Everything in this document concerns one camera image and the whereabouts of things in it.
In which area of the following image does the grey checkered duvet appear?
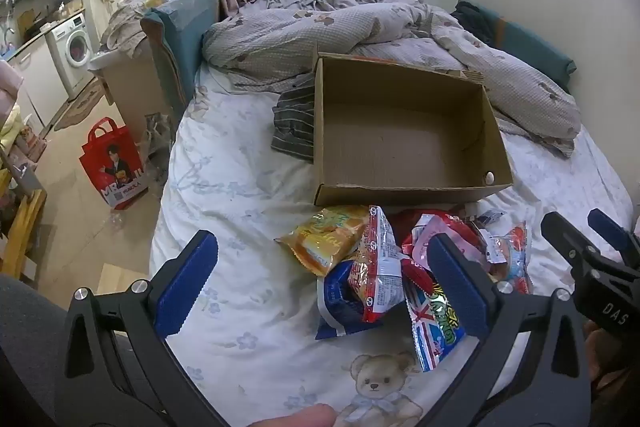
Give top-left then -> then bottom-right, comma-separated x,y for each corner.
202,0 -> 583,158

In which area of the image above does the crumpled beige cloth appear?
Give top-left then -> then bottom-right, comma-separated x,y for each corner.
100,0 -> 166,58

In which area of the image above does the clear red print snack packet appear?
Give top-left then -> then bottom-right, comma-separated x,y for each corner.
480,222 -> 533,295

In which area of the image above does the yellow wooden chair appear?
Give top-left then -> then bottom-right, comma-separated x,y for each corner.
0,189 -> 48,280

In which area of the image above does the person's left hand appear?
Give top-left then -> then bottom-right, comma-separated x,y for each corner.
248,404 -> 337,427

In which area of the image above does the bear print bed sheet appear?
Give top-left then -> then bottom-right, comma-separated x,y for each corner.
150,62 -> 636,427

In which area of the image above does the light wooden cabinet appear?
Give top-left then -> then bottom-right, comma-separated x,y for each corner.
89,39 -> 173,142

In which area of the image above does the white washing machine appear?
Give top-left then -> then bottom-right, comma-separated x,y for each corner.
46,13 -> 96,92

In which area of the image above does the orange snack packet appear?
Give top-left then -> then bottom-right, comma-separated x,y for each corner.
274,205 -> 371,277

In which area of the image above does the person's right hand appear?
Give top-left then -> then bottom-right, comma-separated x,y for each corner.
582,319 -> 618,389

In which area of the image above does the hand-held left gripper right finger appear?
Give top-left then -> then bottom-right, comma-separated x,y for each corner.
419,233 -> 594,427

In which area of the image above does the dark blue snack packet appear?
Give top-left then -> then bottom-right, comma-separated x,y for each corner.
315,259 -> 386,340

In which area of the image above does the red white snack packet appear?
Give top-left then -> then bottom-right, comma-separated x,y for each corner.
345,206 -> 417,324

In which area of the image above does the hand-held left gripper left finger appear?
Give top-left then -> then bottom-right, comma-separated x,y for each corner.
55,229 -> 237,427

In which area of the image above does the teal padded headboard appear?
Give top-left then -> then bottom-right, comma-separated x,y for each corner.
140,0 -> 221,122

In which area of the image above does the pink edged snack packet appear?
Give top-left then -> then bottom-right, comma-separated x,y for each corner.
410,213 -> 496,268

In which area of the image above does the teal pillow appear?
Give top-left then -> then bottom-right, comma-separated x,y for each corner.
452,0 -> 577,92

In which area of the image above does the kitchen counter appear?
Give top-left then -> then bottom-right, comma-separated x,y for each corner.
0,9 -> 86,128

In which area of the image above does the flag print snack packet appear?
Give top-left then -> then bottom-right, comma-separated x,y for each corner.
402,277 -> 468,373

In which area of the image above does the dark striped cloth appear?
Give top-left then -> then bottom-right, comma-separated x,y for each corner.
271,74 -> 317,165

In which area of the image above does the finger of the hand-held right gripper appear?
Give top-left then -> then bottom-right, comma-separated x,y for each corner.
541,210 -> 601,278
587,208 -> 640,266

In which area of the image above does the patterned floor rug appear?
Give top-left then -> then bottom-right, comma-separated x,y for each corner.
54,77 -> 108,132

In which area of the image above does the brown cardboard box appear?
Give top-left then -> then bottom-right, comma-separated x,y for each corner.
312,52 -> 515,206

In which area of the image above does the red shopping bag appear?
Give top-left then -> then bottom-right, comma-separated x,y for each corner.
79,117 -> 150,210

